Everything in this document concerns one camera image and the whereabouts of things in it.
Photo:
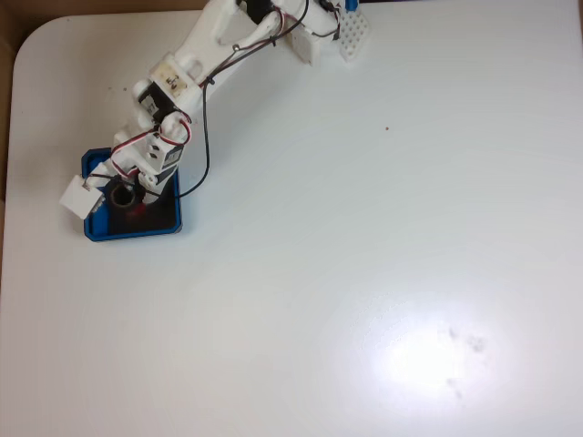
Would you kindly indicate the white square camera box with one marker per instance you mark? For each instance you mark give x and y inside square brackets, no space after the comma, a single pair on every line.
[81,198]

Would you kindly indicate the blue square box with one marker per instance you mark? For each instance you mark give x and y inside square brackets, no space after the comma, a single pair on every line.
[98,230]

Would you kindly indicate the blue table clamp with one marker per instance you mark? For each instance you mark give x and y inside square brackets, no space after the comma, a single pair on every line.
[353,4]

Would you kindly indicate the red tape roll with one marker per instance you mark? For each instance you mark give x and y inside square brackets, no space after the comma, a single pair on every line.
[120,196]

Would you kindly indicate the white perforated base plate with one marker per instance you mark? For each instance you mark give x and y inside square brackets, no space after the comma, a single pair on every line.
[355,34]

